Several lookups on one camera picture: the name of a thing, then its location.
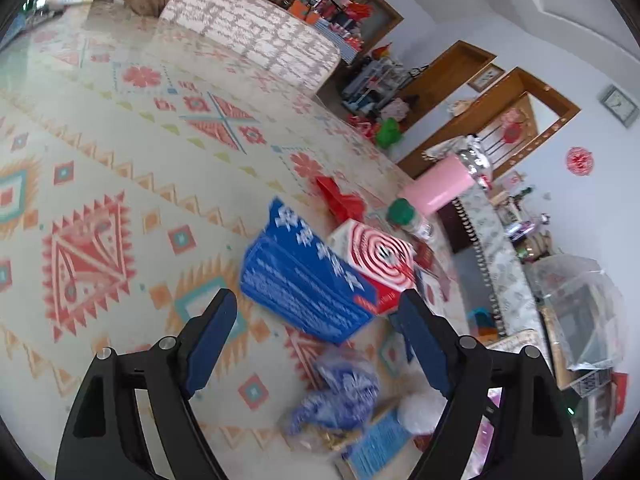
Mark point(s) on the wooden door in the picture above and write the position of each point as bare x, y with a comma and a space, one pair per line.
450, 75

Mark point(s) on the wooden door frame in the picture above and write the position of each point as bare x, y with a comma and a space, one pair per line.
550, 97

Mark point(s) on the metal storage rack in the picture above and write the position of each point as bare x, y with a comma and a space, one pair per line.
375, 82

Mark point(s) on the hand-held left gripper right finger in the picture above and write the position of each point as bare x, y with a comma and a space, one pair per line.
425, 345

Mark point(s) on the framed picture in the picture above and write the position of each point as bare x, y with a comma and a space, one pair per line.
486, 78

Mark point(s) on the green cap bottle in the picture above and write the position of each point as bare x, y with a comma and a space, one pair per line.
402, 212

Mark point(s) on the blue white plastic bag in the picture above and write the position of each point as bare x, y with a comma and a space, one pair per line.
345, 390

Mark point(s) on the sideboard with floral cloth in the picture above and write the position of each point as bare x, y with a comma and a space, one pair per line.
505, 270

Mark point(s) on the white round ball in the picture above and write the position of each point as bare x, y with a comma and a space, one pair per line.
417, 410

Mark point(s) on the red paper-cut wall decoration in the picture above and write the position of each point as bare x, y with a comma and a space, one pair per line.
579, 161

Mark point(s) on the pink thermos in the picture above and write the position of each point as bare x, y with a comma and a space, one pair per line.
435, 185

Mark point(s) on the blue toothpaste box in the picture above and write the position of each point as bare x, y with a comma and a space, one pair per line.
300, 280

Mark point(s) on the red white spiral box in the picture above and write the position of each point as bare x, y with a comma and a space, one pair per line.
380, 255

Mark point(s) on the red wrapper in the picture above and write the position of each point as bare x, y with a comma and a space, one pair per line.
345, 200

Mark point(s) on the red cigarette box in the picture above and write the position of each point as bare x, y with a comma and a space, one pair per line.
424, 256

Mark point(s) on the grey wall clock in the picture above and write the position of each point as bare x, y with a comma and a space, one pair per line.
620, 105

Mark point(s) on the clear plastic food cover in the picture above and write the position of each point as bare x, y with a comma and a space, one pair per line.
585, 310

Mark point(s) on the cluster of small bottles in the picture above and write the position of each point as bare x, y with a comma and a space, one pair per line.
525, 225

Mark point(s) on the patterned chair back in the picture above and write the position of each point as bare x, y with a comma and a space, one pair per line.
250, 35

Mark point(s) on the teal stool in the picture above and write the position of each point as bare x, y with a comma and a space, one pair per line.
481, 322

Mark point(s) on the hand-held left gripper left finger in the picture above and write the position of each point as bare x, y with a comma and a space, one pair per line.
212, 345

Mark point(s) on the light blue printed box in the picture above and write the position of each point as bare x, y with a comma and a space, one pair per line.
380, 442

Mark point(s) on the red knot door decoration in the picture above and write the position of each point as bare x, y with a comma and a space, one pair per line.
512, 132

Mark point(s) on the table with gift boxes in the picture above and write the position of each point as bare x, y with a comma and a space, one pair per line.
325, 10

